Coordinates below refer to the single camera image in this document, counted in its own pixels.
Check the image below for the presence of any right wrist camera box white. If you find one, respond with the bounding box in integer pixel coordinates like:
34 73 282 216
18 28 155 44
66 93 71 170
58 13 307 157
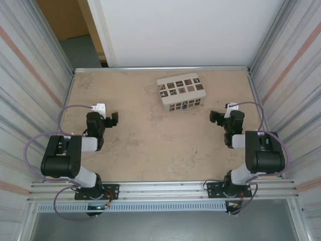
224 102 239 119

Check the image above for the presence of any grey slotted cable duct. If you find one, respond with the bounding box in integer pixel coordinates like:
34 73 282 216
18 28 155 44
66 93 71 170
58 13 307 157
37 201 228 214

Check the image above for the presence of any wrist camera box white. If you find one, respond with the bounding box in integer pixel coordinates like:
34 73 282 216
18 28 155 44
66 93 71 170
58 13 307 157
91 102 107 114
224 102 239 119

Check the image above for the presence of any white box with brown tiles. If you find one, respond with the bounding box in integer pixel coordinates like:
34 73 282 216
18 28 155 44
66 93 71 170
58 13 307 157
156 72 208 113

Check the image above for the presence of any small black controller board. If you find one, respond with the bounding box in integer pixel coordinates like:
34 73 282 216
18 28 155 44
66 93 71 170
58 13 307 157
86 204 111 217
225 200 243 216

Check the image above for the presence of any aluminium table edge bar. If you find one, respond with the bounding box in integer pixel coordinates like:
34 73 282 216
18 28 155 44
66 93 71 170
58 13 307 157
73 65 252 74
246 69 285 179
46 71 76 182

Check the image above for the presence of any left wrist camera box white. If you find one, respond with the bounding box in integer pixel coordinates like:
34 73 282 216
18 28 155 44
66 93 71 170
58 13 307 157
91 102 107 114

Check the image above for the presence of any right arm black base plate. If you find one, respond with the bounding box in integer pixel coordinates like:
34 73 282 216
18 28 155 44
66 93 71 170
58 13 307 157
207 182 252 200

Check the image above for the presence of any brown cardboard panel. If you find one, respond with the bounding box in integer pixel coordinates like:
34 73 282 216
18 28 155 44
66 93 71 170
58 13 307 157
37 0 90 42

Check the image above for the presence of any aluminium mounting rail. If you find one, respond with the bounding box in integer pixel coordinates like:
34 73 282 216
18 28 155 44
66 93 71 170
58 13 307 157
27 179 300 204

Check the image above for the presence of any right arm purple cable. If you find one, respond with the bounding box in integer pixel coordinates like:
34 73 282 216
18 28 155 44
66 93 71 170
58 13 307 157
229 101 291 216

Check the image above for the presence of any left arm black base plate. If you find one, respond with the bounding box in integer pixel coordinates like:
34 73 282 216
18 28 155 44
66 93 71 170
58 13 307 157
74 184 120 201

